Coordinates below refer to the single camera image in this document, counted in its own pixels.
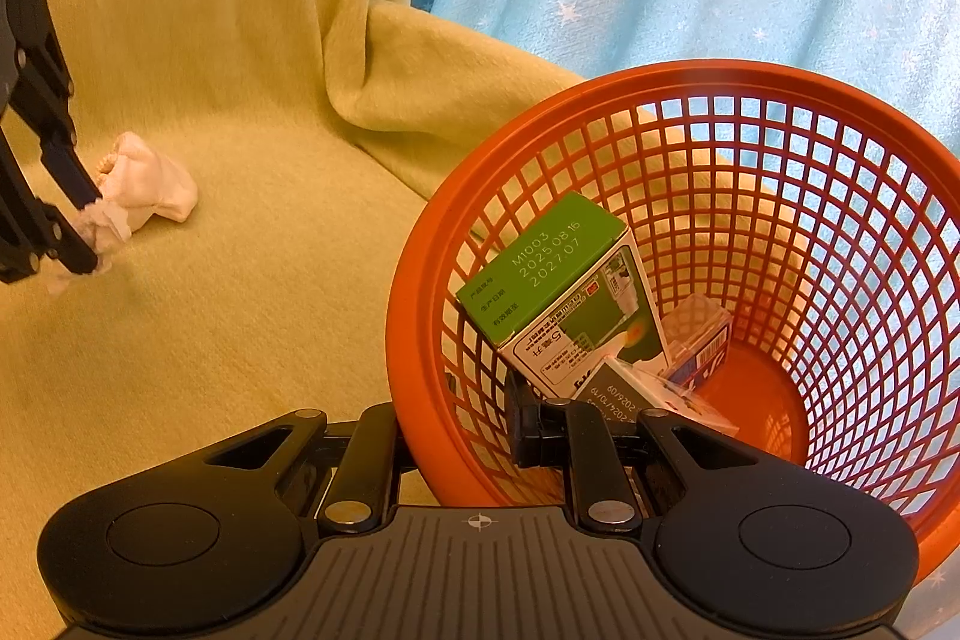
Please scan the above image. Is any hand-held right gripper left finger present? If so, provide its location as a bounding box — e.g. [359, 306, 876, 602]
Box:
[206, 401, 406, 530]

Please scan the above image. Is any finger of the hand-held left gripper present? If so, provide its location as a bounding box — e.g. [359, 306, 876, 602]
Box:
[0, 122, 100, 286]
[0, 0, 104, 208]

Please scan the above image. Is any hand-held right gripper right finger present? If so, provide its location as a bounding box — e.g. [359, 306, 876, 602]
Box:
[506, 372, 760, 533]

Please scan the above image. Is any small white and grey box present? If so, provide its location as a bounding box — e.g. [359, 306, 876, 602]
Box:
[574, 355, 740, 438]

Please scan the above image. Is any white tissue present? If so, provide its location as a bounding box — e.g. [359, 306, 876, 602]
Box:
[45, 131, 198, 296]

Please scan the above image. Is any orange mesh plastic basket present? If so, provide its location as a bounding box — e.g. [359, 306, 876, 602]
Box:
[386, 59, 960, 570]

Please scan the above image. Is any green and white carton box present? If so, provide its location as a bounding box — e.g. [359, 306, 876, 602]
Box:
[456, 192, 670, 402]

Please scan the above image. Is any clear plastic case blue label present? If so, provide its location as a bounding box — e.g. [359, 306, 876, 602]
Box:
[660, 293, 734, 386]

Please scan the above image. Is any yellow fleece blanket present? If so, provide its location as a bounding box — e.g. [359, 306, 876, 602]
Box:
[0, 0, 593, 640]

